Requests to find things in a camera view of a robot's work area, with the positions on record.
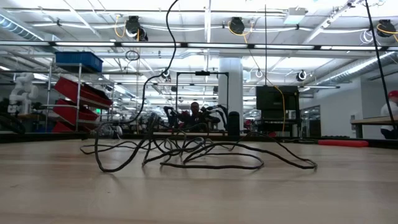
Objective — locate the black background robot arm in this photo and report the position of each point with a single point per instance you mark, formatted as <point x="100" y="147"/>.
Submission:
<point x="217" y="112"/>
<point x="171" y="113"/>

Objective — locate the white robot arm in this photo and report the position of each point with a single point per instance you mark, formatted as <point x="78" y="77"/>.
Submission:
<point x="23" y="90"/>

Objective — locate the person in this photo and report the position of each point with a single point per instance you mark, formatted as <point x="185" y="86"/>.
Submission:
<point x="391" y="112"/>
<point x="195" y="108"/>

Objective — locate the black cylinder stand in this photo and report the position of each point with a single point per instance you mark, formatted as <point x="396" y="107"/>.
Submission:
<point x="234" y="123"/>

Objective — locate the white square column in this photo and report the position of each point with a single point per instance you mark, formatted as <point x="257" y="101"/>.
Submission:
<point x="230" y="87"/>

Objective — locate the black monitor cart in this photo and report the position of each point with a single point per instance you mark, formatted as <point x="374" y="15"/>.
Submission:
<point x="273" y="98"/>

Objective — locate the red plastic storage bin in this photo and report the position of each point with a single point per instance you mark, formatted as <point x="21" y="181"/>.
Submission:
<point x="68" y="112"/>
<point x="60" y="127"/>
<point x="74" y="88"/>

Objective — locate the blue plastic storage bin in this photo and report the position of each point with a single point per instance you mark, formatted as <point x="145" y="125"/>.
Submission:
<point x="77" y="60"/>

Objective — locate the metal shelf rack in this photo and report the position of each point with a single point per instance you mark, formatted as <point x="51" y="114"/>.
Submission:
<point x="48" y="93"/>

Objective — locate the wooden table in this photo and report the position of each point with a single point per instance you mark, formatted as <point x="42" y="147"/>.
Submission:
<point x="367" y="120"/>

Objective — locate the thin black slanted pole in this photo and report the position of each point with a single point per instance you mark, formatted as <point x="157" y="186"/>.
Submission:
<point x="379" y="62"/>

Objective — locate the black background station frame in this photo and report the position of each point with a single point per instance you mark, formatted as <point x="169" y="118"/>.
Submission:
<point x="202" y="73"/>

